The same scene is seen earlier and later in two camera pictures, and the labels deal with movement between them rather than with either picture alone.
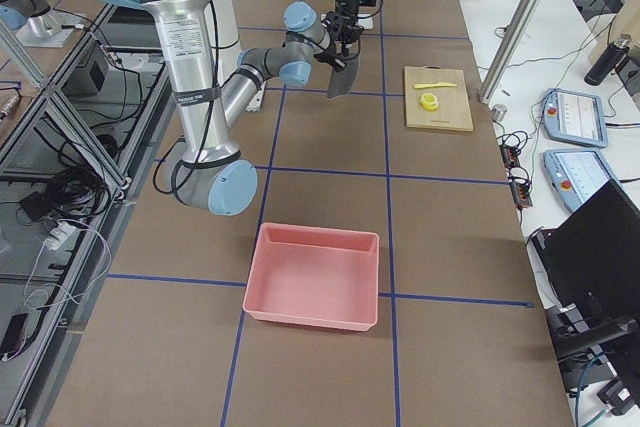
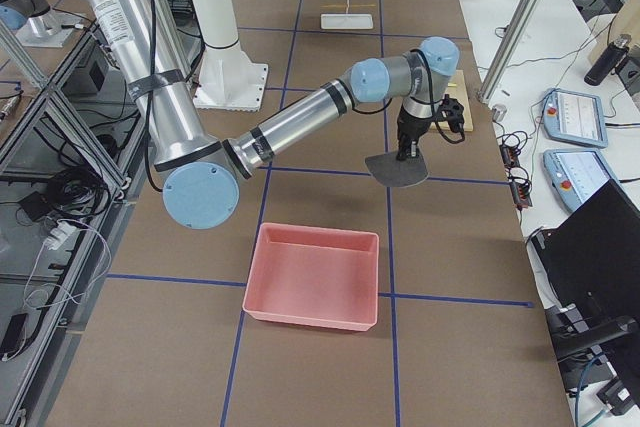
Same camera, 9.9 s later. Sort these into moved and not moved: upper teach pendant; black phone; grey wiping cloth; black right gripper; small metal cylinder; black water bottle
Moved: grey wiping cloth; black right gripper
Not moved: black water bottle; small metal cylinder; black phone; upper teach pendant
